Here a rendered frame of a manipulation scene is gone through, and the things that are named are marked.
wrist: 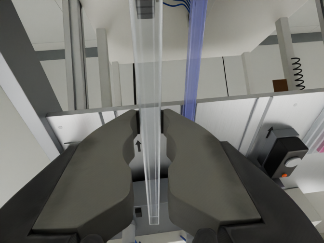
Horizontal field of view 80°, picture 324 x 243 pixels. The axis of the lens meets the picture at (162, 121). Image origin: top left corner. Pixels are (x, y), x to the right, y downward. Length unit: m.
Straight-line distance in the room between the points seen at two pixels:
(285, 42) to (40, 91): 0.78
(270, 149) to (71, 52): 0.50
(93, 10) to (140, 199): 0.54
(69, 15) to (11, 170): 1.89
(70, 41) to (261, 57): 2.12
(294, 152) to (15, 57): 0.39
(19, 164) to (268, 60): 2.71
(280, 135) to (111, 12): 0.56
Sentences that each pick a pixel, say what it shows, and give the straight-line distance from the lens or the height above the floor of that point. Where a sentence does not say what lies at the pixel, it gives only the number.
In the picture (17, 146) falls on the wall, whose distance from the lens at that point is 2.30.
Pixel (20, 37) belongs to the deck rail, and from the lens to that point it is 0.28.
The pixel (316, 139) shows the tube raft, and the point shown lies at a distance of 0.44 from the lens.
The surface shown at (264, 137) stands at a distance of 0.38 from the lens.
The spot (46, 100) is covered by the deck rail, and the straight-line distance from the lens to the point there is 0.31.
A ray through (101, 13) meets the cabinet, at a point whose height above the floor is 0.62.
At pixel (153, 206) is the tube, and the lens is 0.25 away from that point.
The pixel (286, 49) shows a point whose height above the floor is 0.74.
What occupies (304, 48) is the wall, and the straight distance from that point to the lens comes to 2.77.
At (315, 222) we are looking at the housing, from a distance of 0.58.
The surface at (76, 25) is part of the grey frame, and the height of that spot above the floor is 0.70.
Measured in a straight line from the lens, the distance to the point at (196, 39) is 0.22.
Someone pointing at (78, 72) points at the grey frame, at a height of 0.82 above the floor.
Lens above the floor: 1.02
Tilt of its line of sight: 6 degrees down
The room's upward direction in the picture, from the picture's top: 174 degrees clockwise
